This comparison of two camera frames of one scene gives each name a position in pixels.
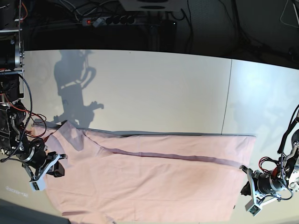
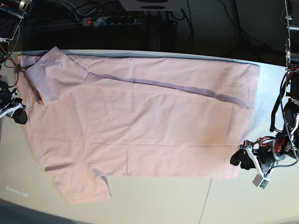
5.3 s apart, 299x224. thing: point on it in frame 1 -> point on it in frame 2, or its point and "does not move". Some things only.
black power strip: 88,22 does not move
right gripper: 258,197 -> 266,152
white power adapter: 97,23 does not move
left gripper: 48,164 -> 20,115
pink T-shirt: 124,177 -> 131,115
